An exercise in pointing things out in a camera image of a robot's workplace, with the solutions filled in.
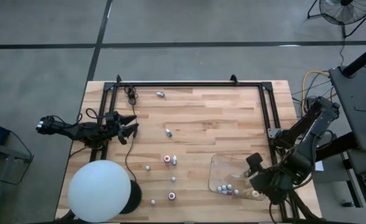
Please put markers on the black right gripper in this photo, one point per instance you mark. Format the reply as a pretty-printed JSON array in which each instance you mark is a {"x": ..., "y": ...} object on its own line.
[{"x": 270, "y": 186}]

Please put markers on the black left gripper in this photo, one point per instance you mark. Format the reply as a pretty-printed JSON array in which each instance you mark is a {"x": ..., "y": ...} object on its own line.
[{"x": 114, "y": 132}]

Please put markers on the red food coloring bottle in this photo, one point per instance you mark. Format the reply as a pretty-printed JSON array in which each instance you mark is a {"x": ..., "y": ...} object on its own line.
[
  {"x": 167, "y": 159},
  {"x": 171, "y": 195}
]

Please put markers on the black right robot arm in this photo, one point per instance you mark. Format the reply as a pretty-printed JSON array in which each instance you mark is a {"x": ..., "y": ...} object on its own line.
[{"x": 307, "y": 137}]

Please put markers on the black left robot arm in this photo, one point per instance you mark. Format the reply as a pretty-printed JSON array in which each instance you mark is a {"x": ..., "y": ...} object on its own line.
[{"x": 77, "y": 130}]

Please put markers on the clear plastic container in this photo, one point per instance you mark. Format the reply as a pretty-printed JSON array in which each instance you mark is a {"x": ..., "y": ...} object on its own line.
[{"x": 223, "y": 168}]

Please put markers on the globe lamp with black base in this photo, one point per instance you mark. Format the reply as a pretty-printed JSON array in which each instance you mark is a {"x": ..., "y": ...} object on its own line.
[{"x": 99, "y": 191}]

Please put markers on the gray side table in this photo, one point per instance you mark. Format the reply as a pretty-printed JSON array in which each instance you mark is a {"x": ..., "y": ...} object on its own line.
[{"x": 357, "y": 102}]

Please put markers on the gray metal cart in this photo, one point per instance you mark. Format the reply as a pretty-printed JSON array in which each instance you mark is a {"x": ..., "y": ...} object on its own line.
[{"x": 2, "y": 151}]

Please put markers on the black pole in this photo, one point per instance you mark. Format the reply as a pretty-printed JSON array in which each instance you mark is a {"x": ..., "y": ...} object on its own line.
[{"x": 362, "y": 59}]

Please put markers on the black floor fan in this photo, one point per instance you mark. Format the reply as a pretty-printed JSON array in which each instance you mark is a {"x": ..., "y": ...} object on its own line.
[{"x": 345, "y": 2}]

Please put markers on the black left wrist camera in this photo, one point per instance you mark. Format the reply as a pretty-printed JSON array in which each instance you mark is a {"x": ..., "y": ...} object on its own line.
[{"x": 111, "y": 118}]

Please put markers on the black table frame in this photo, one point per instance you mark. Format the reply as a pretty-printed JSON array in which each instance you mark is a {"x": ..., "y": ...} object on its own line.
[{"x": 186, "y": 84}]

